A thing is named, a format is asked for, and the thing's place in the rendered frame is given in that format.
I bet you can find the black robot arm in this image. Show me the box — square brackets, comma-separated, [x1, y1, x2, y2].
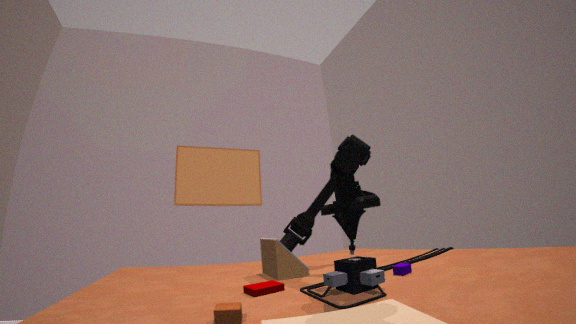
[280, 135, 371, 252]

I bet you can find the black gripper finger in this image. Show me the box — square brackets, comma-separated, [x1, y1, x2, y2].
[333, 214, 351, 239]
[341, 210, 366, 240]

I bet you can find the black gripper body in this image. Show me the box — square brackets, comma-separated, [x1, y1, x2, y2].
[320, 178, 381, 216]

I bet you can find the red flat block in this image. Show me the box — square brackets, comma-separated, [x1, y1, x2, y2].
[244, 280, 284, 297]

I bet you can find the small purple cube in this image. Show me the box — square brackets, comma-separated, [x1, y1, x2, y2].
[393, 263, 412, 276]

